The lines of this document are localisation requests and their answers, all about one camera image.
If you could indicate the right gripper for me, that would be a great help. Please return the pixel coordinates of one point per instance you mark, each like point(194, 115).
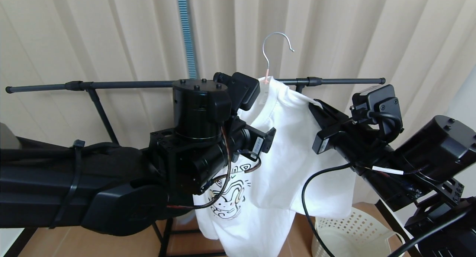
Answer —
point(372, 156)

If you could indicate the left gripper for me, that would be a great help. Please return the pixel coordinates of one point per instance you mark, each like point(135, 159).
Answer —
point(212, 167)

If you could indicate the white garment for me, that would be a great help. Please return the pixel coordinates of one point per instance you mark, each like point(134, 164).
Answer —
point(290, 167)

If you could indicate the pink clothes hanger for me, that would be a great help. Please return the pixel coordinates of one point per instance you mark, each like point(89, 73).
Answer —
point(264, 60)

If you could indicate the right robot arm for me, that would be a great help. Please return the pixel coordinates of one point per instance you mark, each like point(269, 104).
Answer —
point(438, 145)

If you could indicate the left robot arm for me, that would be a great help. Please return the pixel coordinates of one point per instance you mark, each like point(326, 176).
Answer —
point(55, 190)

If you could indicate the white laundry basket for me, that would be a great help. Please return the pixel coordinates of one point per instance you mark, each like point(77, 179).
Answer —
point(353, 227)

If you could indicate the black clothes rack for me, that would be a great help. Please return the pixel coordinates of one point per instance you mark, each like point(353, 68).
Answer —
point(130, 84)

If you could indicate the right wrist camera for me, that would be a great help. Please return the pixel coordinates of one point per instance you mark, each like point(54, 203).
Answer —
point(383, 102)

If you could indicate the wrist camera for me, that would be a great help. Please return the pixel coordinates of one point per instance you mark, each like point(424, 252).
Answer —
point(243, 91)
point(383, 102)

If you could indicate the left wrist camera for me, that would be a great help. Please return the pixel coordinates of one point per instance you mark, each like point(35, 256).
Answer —
point(243, 91)

